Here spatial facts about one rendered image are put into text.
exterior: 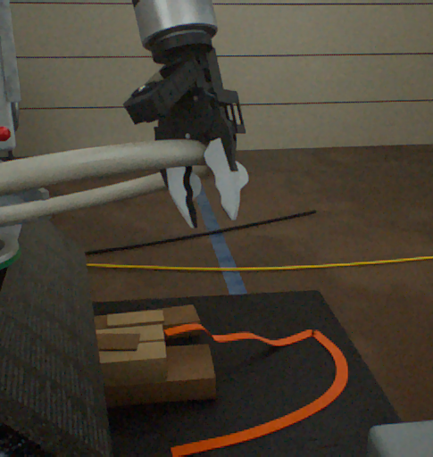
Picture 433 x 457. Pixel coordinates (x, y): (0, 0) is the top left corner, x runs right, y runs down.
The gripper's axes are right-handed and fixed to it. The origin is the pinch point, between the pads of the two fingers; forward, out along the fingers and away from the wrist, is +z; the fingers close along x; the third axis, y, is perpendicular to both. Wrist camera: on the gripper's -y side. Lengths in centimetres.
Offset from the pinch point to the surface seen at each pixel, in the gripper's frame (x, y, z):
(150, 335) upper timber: 106, 123, 42
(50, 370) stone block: 60, 28, 25
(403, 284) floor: 37, 264, 60
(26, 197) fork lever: 48, 20, -10
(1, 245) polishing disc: 81, 41, -3
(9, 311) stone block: 70, 30, 12
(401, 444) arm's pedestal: -11.2, 18.2, 35.2
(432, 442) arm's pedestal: -14.7, 20.5, 35.9
